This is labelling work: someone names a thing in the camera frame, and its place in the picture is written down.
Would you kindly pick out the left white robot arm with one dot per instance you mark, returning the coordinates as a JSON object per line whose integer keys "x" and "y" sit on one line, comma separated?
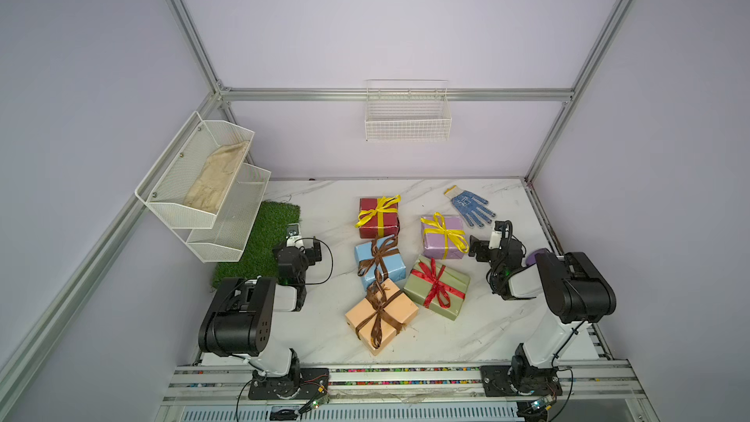
{"x": 239, "y": 318}

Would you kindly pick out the red gift box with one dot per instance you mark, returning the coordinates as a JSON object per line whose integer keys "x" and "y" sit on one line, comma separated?
{"x": 378, "y": 218}

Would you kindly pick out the brown ribbon on orange box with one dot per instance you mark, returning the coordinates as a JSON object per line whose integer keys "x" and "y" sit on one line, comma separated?
{"x": 379, "y": 300}

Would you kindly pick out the yellow ribbon on red box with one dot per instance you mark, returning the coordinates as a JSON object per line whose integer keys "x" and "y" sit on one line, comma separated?
{"x": 379, "y": 211}

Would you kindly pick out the brown ribbon on blue box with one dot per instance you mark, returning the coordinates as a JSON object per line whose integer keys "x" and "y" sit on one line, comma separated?
{"x": 379, "y": 259}

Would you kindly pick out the white mesh shelf basket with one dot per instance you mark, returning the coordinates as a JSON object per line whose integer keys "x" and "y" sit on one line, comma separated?
{"x": 227, "y": 239}
{"x": 167, "y": 190}

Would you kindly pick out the white wire wall basket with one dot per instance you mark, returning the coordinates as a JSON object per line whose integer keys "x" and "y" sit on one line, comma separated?
{"x": 402, "y": 110}

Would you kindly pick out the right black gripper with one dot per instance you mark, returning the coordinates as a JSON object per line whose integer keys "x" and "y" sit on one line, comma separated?
{"x": 480, "y": 248}

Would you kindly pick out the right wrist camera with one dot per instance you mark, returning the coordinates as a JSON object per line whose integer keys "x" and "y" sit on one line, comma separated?
{"x": 496, "y": 237}

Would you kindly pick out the lower white mesh shelf basket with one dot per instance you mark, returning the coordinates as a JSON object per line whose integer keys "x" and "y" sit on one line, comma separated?
{"x": 227, "y": 239}

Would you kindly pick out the purple pink-handled spatula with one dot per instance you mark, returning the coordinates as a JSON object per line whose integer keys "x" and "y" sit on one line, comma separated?
{"x": 531, "y": 259}

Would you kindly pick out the orange gift box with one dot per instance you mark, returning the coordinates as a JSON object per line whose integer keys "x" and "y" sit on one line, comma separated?
{"x": 403, "y": 309}

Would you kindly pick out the upper white mesh shelf basket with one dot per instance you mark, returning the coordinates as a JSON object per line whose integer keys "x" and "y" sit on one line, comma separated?
{"x": 167, "y": 190}

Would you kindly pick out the blue gift box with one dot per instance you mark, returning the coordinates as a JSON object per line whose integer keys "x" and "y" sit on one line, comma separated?
{"x": 381, "y": 261}

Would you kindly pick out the green artificial grass mat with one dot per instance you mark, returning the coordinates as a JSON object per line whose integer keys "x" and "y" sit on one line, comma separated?
{"x": 269, "y": 230}

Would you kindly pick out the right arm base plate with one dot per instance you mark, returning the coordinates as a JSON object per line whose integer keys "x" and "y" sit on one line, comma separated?
{"x": 506, "y": 381}

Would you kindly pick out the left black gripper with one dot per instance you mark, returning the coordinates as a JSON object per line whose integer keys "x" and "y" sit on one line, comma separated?
{"x": 287, "y": 252}

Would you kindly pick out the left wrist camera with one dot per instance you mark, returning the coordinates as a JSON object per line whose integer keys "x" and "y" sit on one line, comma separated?
{"x": 294, "y": 231}

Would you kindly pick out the beige cloth in basket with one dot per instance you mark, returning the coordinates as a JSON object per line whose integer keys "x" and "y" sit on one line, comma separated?
{"x": 213, "y": 183}

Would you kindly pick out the aluminium front rail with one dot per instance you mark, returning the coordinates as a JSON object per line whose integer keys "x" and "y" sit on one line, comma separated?
{"x": 581, "y": 391}

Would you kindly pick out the green gift box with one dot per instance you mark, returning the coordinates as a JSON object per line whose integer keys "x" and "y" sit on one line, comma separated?
{"x": 436, "y": 287}

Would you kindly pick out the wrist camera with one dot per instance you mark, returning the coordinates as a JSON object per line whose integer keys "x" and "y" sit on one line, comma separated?
{"x": 496, "y": 237}
{"x": 294, "y": 231}

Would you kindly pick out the blue dotted work glove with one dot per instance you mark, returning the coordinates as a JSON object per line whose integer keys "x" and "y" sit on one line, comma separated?
{"x": 471, "y": 207}

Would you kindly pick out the yellow ribbon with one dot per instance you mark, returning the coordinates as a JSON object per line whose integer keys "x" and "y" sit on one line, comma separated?
{"x": 379, "y": 211}
{"x": 445, "y": 231}

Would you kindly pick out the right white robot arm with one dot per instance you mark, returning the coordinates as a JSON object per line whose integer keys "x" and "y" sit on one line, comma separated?
{"x": 575, "y": 293}

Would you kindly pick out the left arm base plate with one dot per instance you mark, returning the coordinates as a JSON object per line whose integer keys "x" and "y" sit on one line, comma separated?
{"x": 287, "y": 387}

